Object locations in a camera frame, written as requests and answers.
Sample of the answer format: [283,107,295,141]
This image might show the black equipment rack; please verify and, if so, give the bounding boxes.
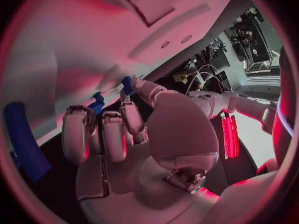
[227,6,275,73]

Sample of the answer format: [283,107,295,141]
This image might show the blue long cylinder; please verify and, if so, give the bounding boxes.
[3,102,52,184]

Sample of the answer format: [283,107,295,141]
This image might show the white cable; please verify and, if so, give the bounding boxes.
[192,72,226,94]
[185,64,232,95]

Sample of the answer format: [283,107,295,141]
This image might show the cluttered workshop desk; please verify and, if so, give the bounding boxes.
[183,38,231,71]

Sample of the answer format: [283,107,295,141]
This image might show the glowing light bar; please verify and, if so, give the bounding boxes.
[220,111,241,160]

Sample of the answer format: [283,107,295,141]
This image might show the white task board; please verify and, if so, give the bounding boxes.
[1,0,239,148]

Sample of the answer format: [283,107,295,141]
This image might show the blue peg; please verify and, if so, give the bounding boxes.
[121,76,137,96]

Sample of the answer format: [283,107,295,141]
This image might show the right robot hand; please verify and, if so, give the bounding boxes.
[61,77,221,224]

